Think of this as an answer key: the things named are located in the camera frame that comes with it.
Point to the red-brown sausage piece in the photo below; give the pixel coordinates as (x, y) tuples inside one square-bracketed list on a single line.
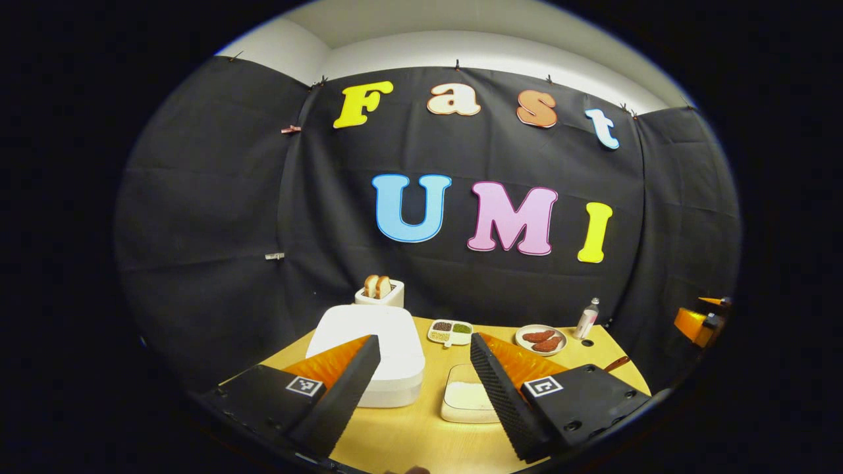
[(539, 336), (548, 344)]

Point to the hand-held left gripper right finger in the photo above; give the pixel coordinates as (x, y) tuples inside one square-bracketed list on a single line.
[(504, 395)]

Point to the white toaster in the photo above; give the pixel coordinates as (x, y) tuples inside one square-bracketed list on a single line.
[(388, 301)]

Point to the clear bottle with pink label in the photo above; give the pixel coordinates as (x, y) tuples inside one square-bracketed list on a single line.
[(586, 322)]

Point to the white rice cooker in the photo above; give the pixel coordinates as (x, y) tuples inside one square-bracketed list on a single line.
[(388, 336)]

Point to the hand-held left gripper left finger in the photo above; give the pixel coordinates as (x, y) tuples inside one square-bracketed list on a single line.
[(342, 395)]

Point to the toasted bread slice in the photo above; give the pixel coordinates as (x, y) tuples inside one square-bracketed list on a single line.
[(371, 286), (384, 288)]

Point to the dark wooden spoon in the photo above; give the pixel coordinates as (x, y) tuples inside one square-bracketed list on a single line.
[(617, 363)]

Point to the white divided grain dish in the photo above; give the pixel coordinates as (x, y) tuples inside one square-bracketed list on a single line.
[(450, 332)]

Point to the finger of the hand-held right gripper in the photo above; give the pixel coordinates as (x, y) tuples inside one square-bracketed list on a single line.
[(714, 302), (691, 324)]

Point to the white round plate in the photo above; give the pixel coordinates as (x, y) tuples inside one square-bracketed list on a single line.
[(521, 343)]

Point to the clear glass tray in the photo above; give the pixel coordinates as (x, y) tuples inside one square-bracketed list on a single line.
[(461, 375)]

